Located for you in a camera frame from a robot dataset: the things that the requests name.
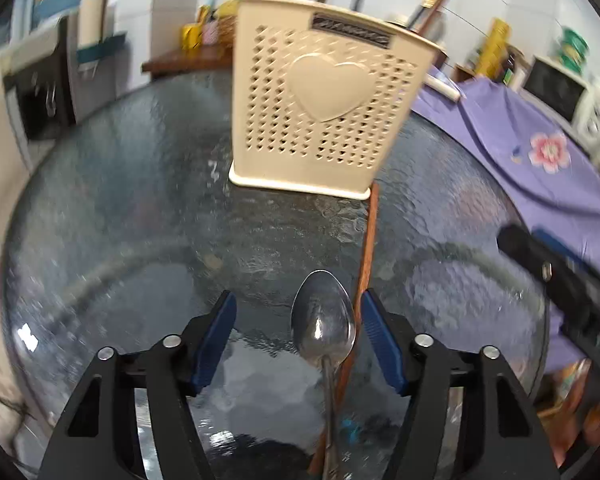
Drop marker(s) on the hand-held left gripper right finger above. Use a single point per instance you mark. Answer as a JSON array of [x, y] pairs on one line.
[[385, 345]]

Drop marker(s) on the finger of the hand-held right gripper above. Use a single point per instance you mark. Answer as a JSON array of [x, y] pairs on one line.
[[530, 252], [565, 252]]

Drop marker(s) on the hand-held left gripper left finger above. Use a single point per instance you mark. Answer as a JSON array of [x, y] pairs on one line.
[[215, 340]]

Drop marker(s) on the metal spoon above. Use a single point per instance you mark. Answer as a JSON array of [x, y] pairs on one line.
[[322, 320]]

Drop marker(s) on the reddish wooden chopstick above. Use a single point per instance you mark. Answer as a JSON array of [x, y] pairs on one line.
[[369, 240]]

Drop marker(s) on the cream perforated utensil holder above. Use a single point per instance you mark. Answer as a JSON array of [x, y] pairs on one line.
[[330, 135]]

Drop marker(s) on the black chopstick long gold section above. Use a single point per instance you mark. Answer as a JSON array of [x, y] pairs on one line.
[[432, 0]]

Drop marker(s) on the purple floral cloth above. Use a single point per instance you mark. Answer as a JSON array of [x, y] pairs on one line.
[[530, 185]]

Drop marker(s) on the colourful printed bag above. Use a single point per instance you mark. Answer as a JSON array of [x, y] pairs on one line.
[[567, 385]]

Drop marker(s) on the microwave oven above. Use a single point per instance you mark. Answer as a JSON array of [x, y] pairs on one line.
[[550, 87]]

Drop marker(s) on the green container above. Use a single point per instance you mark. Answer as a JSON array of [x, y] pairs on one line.
[[574, 47]]

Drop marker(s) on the wooden counter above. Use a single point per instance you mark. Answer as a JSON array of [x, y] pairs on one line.
[[190, 62]]

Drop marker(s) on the beige cloth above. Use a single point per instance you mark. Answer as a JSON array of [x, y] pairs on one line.
[[0, 160]]

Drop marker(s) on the black appliance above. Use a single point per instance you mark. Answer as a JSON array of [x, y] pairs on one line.
[[35, 105]]

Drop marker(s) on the yellow packet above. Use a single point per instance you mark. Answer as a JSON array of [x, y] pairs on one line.
[[192, 36]]

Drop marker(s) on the woven basket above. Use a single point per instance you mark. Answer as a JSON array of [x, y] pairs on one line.
[[226, 30]]

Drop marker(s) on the white teal panel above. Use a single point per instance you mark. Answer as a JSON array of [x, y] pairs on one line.
[[97, 30]]

